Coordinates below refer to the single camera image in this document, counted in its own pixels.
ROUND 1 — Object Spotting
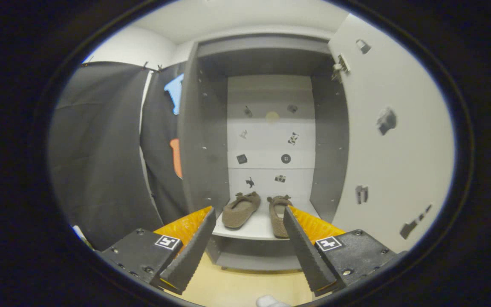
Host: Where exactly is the grey shoe cabinet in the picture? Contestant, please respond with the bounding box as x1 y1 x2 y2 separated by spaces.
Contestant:
177 33 350 271

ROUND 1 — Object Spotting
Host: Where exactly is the metal door hinge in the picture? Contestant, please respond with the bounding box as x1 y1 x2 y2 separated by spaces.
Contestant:
332 53 351 84

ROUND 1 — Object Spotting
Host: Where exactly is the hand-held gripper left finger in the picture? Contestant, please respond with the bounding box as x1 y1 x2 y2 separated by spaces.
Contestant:
96 207 217 295

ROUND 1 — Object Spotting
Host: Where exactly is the grey shoe cabinet door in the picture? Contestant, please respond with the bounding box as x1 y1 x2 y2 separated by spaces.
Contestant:
328 13 456 253

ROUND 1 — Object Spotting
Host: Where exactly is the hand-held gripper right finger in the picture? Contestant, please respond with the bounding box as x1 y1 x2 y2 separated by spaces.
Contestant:
283 206 408 297

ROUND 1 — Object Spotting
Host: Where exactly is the black backdrop cloth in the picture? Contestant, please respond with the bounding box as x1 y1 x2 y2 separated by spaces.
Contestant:
49 61 186 251

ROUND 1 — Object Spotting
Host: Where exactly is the brown suede shoe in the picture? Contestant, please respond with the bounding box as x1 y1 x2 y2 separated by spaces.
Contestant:
267 195 294 239
222 191 262 229

